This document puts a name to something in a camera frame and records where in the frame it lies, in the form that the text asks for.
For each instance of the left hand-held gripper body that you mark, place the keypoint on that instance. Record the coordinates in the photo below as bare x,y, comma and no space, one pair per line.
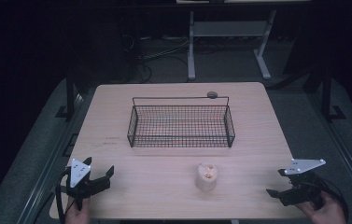
78,172

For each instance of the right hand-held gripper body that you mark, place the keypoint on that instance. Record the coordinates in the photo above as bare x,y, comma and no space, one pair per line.
302,186

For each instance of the person's right hand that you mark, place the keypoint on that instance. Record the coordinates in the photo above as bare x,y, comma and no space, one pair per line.
327,211

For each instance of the person's left hand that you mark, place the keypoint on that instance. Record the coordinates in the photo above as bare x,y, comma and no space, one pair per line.
78,215

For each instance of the black metal stand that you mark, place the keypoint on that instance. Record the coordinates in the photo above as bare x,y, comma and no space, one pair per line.
70,93
326,93

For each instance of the grey round knob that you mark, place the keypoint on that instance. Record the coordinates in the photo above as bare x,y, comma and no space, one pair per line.
212,95

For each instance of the white metal desk frame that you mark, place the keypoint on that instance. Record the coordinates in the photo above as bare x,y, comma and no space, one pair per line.
226,28

